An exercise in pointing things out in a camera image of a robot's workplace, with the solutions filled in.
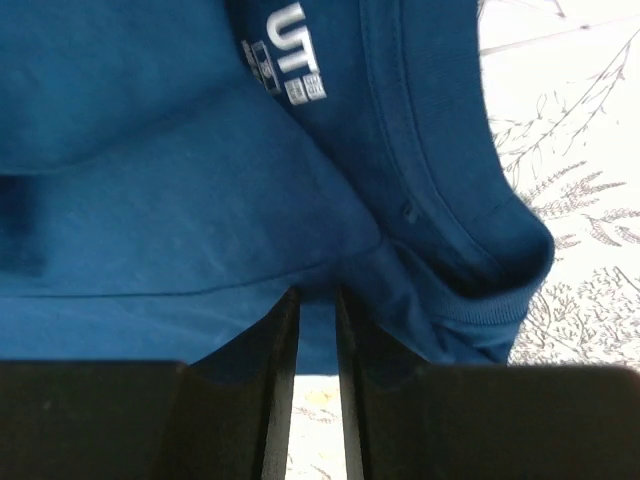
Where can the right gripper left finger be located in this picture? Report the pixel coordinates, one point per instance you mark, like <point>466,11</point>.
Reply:
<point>226,416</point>

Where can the dark blue t shirt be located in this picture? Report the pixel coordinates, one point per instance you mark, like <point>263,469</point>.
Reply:
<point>170,168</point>

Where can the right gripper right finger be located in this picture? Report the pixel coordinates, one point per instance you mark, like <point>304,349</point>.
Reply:
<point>406,418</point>

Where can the floral table mat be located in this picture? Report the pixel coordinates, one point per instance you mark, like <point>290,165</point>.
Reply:
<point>575,200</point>

